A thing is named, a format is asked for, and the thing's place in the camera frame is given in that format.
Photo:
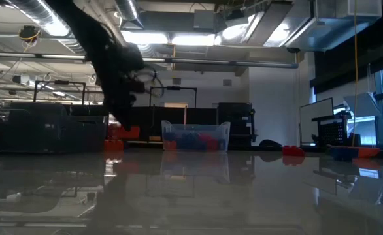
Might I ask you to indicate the horizontal ceiling pipe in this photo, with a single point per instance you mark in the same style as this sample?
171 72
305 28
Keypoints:
211 61

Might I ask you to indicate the long silver ceiling duct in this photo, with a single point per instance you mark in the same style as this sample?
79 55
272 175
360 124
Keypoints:
41 13

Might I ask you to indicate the small blue block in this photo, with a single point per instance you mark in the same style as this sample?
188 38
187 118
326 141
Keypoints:
170 135
188 142

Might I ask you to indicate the white paper sheet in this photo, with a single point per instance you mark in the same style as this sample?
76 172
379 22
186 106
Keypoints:
363 104

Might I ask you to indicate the clear plastic bin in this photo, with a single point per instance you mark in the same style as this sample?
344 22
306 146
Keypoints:
196 127

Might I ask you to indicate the black station frame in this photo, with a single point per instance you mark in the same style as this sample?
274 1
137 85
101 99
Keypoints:
59 83
173 88

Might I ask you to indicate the grey ceiling unit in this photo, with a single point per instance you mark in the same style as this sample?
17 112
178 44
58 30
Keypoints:
204 19

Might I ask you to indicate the pink pole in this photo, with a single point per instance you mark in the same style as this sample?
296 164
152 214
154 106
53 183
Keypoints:
185 115

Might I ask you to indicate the red rectangular block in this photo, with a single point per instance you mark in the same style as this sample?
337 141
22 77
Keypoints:
293 150

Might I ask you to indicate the ceiling light panel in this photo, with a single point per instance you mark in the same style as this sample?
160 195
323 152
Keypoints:
193 40
145 37

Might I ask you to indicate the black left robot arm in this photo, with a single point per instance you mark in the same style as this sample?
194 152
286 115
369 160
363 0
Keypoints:
80 26

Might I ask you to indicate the black dome camera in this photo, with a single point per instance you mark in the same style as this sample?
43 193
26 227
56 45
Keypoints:
293 50

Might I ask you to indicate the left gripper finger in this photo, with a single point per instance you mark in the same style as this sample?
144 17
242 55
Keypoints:
127 115
117 114

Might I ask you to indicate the small orange block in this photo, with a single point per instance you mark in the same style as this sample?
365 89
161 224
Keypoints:
170 146

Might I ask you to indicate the grey wall vent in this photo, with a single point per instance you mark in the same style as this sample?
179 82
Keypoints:
176 81
227 82

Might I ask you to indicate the whiteboard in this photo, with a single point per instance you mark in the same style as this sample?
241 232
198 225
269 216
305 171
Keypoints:
315 114

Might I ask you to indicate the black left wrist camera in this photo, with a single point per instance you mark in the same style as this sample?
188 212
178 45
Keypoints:
134 55

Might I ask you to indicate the black partition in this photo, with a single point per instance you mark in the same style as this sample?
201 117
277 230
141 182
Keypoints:
165 114
87 109

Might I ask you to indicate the silver angled ceiling duct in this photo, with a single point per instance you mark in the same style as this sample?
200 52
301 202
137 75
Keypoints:
270 23

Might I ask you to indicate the small red block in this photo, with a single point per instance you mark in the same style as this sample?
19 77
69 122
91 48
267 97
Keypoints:
205 138

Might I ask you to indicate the black cabinet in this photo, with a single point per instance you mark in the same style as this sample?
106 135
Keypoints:
235 124

